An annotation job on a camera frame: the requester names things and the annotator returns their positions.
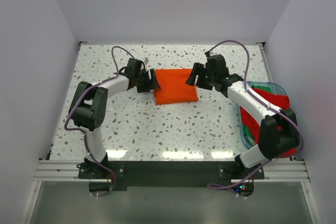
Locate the clear blue plastic bin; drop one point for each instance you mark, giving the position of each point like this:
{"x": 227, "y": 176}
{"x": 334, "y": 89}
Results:
{"x": 276, "y": 90}

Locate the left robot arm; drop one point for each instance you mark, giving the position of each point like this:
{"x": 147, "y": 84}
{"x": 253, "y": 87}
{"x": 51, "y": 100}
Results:
{"x": 88, "y": 108}

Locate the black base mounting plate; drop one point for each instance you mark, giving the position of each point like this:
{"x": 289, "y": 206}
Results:
{"x": 121, "y": 175}

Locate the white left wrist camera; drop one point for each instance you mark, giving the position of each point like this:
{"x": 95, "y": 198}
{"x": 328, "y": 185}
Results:
{"x": 146, "y": 60}

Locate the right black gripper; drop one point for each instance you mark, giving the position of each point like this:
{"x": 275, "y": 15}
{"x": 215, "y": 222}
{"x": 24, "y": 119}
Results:
{"x": 198, "y": 69}

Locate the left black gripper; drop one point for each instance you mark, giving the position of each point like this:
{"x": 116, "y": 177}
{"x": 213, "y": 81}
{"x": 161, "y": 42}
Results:
{"x": 150, "y": 84}

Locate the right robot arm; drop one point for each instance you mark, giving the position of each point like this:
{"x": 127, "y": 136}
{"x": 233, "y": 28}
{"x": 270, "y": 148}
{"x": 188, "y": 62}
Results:
{"x": 228, "y": 82}

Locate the red t shirt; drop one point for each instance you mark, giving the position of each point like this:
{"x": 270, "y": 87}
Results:
{"x": 273, "y": 103}

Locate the orange t shirt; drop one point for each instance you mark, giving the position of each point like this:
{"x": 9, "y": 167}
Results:
{"x": 173, "y": 87}

